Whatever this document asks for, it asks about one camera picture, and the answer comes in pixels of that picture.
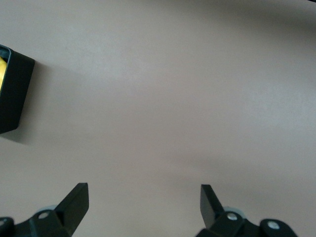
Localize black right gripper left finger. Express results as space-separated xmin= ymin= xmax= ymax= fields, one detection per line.
xmin=0 ymin=182 xmax=89 ymax=237

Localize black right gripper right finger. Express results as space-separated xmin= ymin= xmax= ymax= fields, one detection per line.
xmin=196 ymin=184 xmax=297 ymax=237

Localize black plastic box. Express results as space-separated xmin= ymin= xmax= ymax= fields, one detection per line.
xmin=0 ymin=44 xmax=36 ymax=135

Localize yellow banana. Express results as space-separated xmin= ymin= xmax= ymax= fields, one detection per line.
xmin=0 ymin=57 xmax=7 ymax=91

